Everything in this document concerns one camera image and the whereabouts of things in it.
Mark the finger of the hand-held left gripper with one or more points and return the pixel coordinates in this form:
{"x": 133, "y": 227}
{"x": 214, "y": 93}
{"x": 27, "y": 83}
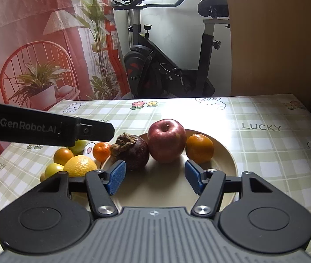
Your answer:
{"x": 95, "y": 130}

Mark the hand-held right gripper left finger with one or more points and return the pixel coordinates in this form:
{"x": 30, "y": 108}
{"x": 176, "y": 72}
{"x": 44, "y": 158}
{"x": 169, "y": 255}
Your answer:
{"x": 116, "y": 176}

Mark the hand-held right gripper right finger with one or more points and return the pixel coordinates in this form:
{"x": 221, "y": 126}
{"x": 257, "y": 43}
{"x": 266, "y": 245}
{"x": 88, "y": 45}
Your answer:
{"x": 193, "y": 175}

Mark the small mandarin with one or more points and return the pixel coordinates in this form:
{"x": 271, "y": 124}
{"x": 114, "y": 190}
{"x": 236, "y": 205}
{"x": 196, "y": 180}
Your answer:
{"x": 101, "y": 152}

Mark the green jujube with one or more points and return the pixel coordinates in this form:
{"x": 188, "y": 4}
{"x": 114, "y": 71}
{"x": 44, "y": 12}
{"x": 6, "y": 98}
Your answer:
{"x": 79, "y": 146}

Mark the round orange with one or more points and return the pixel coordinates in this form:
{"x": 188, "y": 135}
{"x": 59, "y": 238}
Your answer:
{"x": 199, "y": 149}

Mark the dark purple mangosteen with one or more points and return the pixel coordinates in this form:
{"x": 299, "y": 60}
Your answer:
{"x": 133, "y": 153}

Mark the cream round plate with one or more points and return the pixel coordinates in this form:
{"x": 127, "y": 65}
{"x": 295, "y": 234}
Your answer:
{"x": 161, "y": 180}

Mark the large yellow orange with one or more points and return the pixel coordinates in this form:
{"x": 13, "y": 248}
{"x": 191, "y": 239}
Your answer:
{"x": 80, "y": 165}

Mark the red apple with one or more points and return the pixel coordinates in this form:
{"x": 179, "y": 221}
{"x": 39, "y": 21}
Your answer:
{"x": 166, "y": 142}

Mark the orange tangerine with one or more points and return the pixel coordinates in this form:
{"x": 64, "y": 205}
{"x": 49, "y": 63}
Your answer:
{"x": 63, "y": 155}

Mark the yellow-green jujube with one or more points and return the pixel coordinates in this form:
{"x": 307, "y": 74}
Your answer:
{"x": 52, "y": 169}

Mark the black exercise bike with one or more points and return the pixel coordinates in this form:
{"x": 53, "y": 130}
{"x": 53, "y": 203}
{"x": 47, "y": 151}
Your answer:
{"x": 155, "y": 68}

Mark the wooden cabinet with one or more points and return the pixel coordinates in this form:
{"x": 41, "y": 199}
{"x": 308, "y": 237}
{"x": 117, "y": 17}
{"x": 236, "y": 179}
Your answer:
{"x": 268, "y": 33}

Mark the red printed wall tapestry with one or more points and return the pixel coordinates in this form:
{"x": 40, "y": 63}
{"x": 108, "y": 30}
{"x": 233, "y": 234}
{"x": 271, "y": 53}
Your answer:
{"x": 21, "y": 19}

